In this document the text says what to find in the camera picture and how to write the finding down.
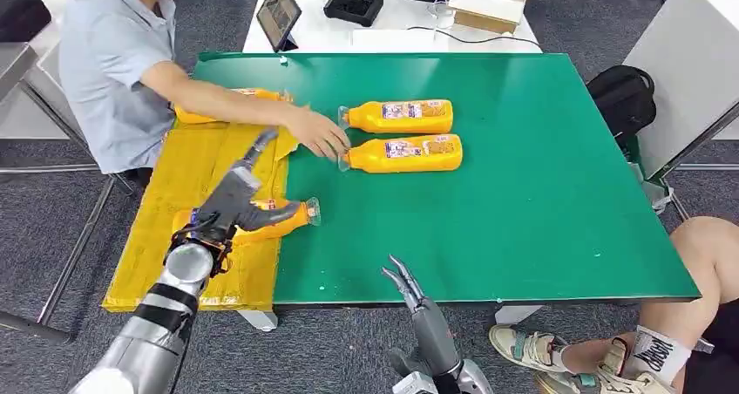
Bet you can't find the thin black cable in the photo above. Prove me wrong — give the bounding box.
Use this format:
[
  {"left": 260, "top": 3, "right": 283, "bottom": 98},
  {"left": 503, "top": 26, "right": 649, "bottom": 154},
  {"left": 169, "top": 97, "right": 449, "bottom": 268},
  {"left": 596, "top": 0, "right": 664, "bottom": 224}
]
[{"left": 406, "top": 24, "right": 542, "bottom": 50}]

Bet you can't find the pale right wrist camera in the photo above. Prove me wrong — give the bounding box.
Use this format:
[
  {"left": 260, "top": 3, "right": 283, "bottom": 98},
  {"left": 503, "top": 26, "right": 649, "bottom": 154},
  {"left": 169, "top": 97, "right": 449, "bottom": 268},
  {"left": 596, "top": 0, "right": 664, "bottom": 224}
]
[{"left": 391, "top": 370, "right": 441, "bottom": 394}]

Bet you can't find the person with bare leg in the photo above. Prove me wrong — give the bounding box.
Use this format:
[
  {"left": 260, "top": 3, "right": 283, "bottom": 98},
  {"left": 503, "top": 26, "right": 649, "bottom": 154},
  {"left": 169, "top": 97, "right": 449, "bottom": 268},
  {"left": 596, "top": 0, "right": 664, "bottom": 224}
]
[{"left": 489, "top": 215, "right": 739, "bottom": 394}]

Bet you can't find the black controller with antennas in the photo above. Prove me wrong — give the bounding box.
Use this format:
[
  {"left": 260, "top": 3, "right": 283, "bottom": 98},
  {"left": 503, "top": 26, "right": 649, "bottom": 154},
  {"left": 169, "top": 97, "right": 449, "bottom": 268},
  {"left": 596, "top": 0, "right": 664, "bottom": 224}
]
[{"left": 322, "top": 0, "right": 390, "bottom": 28}]

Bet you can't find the open cardboard box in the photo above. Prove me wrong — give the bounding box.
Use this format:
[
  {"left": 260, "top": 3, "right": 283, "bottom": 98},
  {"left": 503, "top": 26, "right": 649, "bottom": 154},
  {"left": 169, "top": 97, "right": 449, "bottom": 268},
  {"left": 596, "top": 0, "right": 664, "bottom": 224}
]
[{"left": 448, "top": 0, "right": 534, "bottom": 37}]

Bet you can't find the person's hand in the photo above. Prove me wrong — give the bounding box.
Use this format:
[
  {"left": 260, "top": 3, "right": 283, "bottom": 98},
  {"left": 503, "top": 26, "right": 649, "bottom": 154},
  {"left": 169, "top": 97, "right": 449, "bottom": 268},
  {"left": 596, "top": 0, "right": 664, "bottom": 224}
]
[{"left": 285, "top": 106, "right": 351, "bottom": 161}]

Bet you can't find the black backpack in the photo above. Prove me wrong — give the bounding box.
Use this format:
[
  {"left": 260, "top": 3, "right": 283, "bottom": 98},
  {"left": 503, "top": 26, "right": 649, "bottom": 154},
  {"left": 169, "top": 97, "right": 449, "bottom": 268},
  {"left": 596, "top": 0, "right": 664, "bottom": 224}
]
[{"left": 585, "top": 64, "right": 658, "bottom": 151}]

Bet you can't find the pale grey side table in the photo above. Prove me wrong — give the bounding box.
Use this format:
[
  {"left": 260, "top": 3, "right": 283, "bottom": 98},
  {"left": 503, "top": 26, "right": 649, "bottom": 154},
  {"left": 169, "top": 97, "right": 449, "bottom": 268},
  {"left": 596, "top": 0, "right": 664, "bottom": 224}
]
[{"left": 622, "top": 0, "right": 739, "bottom": 180}]

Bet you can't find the grey metal frame table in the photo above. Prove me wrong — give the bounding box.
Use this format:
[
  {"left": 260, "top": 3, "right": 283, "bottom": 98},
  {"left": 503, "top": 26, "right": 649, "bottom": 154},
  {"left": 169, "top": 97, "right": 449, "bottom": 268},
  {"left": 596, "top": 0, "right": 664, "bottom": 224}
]
[{"left": 0, "top": 20, "right": 135, "bottom": 347}]

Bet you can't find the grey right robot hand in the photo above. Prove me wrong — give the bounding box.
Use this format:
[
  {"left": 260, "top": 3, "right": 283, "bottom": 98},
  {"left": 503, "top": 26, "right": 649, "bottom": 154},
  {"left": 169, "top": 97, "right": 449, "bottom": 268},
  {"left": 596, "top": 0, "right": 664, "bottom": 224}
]
[{"left": 381, "top": 255, "right": 466, "bottom": 380}]

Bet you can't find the black seat cushion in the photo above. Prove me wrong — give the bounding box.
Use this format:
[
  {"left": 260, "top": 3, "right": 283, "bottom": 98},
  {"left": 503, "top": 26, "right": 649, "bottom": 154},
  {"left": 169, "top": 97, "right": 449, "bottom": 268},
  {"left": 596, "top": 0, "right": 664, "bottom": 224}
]
[{"left": 0, "top": 0, "right": 52, "bottom": 44}]

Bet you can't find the white table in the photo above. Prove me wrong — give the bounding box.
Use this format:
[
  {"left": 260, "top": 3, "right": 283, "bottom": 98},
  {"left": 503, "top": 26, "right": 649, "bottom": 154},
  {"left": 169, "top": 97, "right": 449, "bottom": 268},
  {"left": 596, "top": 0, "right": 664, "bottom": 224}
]
[{"left": 242, "top": 0, "right": 545, "bottom": 55}]

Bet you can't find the black tablet on stand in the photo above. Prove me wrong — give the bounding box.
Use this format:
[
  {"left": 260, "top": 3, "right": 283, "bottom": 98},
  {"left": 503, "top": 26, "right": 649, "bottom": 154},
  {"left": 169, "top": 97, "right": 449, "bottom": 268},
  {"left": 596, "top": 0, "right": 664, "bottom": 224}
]
[{"left": 255, "top": 0, "right": 303, "bottom": 54}]

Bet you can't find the yellow plastic sheet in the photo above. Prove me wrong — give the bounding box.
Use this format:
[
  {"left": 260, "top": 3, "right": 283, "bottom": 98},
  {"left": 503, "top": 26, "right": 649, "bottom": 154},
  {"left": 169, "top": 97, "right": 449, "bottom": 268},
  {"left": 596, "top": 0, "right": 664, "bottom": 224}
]
[{"left": 102, "top": 113, "right": 302, "bottom": 314}]

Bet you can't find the white table leg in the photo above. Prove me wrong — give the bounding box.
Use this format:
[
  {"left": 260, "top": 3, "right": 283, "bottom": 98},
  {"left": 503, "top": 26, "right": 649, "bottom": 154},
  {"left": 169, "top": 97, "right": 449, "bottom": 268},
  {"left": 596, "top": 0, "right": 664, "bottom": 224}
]
[
  {"left": 493, "top": 304, "right": 545, "bottom": 327},
  {"left": 235, "top": 309, "right": 280, "bottom": 333}
]

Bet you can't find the orange drink bottle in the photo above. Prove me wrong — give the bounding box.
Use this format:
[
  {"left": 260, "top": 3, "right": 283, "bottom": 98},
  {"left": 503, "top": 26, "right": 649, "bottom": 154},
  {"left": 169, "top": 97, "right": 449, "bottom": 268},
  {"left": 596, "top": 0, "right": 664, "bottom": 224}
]
[
  {"left": 173, "top": 88, "right": 294, "bottom": 126},
  {"left": 337, "top": 98, "right": 456, "bottom": 135},
  {"left": 172, "top": 196, "right": 322, "bottom": 248},
  {"left": 337, "top": 134, "right": 464, "bottom": 175}
]

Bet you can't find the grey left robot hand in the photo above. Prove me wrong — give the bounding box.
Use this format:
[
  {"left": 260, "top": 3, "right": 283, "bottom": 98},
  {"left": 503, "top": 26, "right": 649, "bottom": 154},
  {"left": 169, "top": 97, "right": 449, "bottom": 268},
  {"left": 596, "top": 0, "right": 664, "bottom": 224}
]
[{"left": 193, "top": 128, "right": 304, "bottom": 234}]

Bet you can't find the person beside table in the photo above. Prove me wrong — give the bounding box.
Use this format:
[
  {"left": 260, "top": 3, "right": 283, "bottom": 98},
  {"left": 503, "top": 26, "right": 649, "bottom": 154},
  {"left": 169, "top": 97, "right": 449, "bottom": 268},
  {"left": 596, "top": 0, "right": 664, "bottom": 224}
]
[{"left": 58, "top": 0, "right": 351, "bottom": 177}]

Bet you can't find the green table mat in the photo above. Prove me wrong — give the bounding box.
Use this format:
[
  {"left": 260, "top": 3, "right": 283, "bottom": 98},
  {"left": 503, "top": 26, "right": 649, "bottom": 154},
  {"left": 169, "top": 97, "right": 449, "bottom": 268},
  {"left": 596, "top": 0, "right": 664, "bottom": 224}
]
[{"left": 190, "top": 51, "right": 702, "bottom": 307}]

